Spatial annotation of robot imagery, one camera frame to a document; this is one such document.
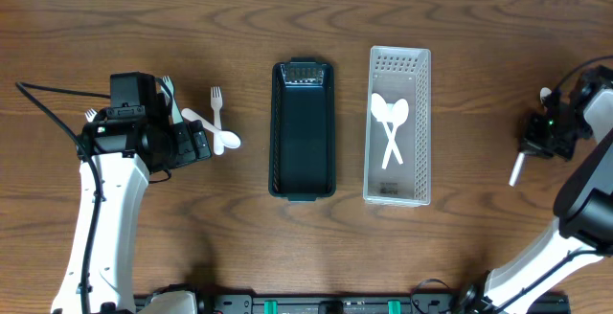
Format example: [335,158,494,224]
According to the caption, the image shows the black plastic basket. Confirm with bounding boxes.
[268,57,336,202]

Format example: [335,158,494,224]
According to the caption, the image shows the pale green plastic fork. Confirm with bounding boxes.
[162,76,183,124]

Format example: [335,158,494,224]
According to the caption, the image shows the right black cable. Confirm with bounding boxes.
[555,55,613,93]

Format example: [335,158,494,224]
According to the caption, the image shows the white plastic spoon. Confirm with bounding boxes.
[181,108,241,149]
[371,93,393,136]
[509,152,526,187]
[382,99,409,169]
[539,87,552,103]

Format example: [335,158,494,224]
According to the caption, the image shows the left black cable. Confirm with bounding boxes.
[14,81,112,314]

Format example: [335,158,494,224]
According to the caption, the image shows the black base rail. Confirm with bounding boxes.
[133,293,572,314]

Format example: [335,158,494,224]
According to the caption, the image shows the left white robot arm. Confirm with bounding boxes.
[51,102,211,313]

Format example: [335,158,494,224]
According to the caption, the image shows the black cable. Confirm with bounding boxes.
[14,81,112,314]
[555,55,613,93]

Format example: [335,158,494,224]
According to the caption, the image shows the white plastic fork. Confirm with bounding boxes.
[85,108,98,123]
[211,86,225,156]

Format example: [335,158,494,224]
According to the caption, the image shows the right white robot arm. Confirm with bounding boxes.
[451,89,612,313]

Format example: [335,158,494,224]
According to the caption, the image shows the clear plastic perforated basket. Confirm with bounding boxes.
[363,46,432,207]

